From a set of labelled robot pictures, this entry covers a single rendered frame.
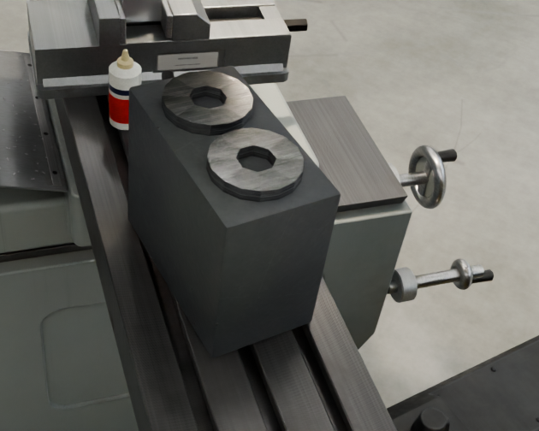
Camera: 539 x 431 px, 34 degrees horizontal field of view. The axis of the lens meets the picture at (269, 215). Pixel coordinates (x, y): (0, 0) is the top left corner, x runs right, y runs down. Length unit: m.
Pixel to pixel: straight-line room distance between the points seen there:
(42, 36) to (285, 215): 0.53
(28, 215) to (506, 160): 1.84
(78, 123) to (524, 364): 0.76
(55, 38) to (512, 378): 0.82
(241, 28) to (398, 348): 1.12
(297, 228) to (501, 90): 2.32
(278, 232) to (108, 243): 0.27
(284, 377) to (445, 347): 1.32
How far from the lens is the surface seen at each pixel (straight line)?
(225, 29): 1.23
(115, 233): 1.01
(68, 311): 1.38
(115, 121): 1.15
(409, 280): 1.57
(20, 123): 1.27
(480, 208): 2.58
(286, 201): 0.79
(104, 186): 1.07
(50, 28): 1.22
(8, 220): 1.23
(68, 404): 1.57
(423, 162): 1.63
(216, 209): 0.78
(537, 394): 1.40
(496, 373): 1.40
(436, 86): 3.01
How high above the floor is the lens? 1.64
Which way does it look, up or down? 43 degrees down
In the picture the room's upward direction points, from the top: 9 degrees clockwise
